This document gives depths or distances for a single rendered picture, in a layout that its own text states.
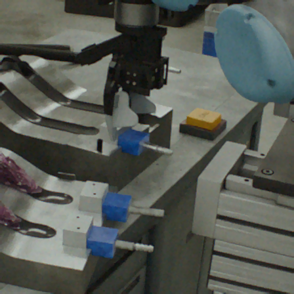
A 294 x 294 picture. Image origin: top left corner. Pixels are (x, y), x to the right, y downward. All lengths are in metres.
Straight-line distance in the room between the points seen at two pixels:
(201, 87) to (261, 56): 1.08
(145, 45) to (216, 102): 0.58
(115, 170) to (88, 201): 0.16
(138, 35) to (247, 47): 0.45
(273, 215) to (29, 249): 0.36
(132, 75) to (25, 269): 0.40
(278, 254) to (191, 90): 0.89
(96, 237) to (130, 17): 0.37
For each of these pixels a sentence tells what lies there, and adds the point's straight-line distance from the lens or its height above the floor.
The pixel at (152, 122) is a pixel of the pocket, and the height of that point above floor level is 0.87.
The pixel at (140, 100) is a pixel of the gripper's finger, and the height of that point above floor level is 0.96.
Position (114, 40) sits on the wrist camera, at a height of 1.08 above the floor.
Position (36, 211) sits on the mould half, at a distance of 1.18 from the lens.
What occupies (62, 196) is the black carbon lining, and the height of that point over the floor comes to 0.85.
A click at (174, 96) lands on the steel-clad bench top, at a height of 0.80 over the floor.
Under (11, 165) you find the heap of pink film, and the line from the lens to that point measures 1.22.
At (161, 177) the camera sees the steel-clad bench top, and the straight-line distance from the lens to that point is 1.42.
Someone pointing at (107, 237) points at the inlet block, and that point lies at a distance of 1.09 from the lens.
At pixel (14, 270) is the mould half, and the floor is 0.83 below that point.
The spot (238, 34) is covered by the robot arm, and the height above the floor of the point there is 1.23.
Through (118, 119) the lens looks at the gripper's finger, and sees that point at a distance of 1.29.
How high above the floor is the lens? 1.45
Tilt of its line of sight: 25 degrees down
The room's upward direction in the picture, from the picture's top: 4 degrees clockwise
